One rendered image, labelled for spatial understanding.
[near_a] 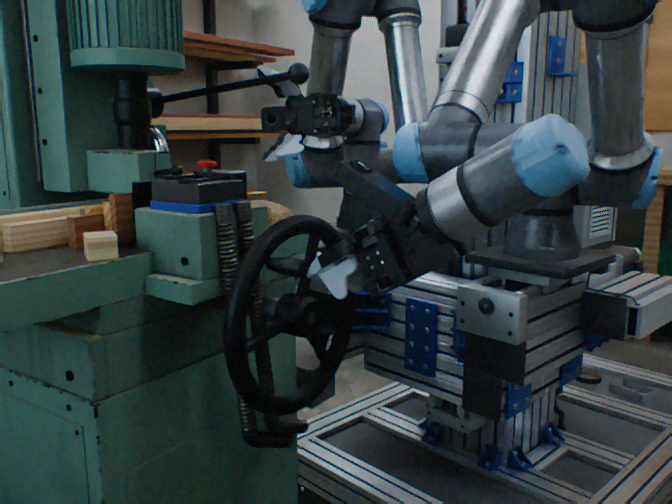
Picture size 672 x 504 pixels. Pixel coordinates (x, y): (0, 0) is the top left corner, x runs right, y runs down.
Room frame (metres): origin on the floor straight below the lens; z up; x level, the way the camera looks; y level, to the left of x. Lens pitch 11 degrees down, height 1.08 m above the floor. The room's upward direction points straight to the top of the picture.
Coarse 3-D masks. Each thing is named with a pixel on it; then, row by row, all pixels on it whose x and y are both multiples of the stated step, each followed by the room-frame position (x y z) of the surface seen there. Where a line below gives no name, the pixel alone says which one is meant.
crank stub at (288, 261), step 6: (270, 258) 0.80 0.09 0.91; (276, 258) 0.79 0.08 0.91; (282, 258) 0.79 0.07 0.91; (288, 258) 0.78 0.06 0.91; (294, 258) 0.78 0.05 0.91; (270, 264) 0.79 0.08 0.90; (276, 264) 0.79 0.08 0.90; (282, 264) 0.78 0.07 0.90; (288, 264) 0.77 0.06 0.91; (294, 264) 0.77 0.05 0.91; (300, 264) 0.77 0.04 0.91; (306, 264) 0.78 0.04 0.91; (276, 270) 0.79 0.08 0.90; (282, 270) 0.78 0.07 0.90; (288, 270) 0.77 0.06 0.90; (294, 270) 0.77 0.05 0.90; (300, 270) 0.77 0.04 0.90; (306, 270) 0.78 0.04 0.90; (294, 276) 0.77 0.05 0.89; (300, 276) 0.77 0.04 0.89
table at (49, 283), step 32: (32, 256) 0.85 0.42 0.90; (64, 256) 0.85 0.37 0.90; (128, 256) 0.85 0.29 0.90; (288, 256) 1.13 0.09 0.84; (0, 288) 0.70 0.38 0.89; (32, 288) 0.73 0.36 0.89; (64, 288) 0.76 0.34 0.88; (96, 288) 0.80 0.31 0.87; (128, 288) 0.84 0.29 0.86; (160, 288) 0.85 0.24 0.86; (192, 288) 0.81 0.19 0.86; (0, 320) 0.70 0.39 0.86; (32, 320) 0.73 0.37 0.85
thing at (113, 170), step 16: (96, 160) 1.07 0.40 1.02; (112, 160) 1.04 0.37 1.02; (128, 160) 1.02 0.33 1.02; (144, 160) 1.02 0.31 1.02; (160, 160) 1.04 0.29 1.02; (96, 176) 1.07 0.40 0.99; (112, 176) 1.04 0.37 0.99; (128, 176) 1.02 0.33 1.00; (144, 176) 1.02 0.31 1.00; (112, 192) 1.05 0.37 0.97
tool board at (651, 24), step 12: (660, 12) 3.59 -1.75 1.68; (648, 24) 3.60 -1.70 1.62; (660, 24) 3.59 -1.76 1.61; (648, 36) 3.61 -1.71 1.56; (660, 36) 3.58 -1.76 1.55; (648, 48) 3.61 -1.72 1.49; (660, 48) 3.58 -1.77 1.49; (648, 60) 3.61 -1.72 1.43; (660, 60) 3.58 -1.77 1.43; (648, 72) 3.61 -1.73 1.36; (660, 72) 3.57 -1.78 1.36; (648, 84) 3.60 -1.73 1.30; (660, 84) 3.57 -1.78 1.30; (648, 96) 3.60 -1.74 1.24; (660, 96) 3.57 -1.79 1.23; (648, 108) 3.60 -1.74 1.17; (660, 108) 3.57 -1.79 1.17; (648, 120) 3.59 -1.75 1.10; (660, 120) 3.56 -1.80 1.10
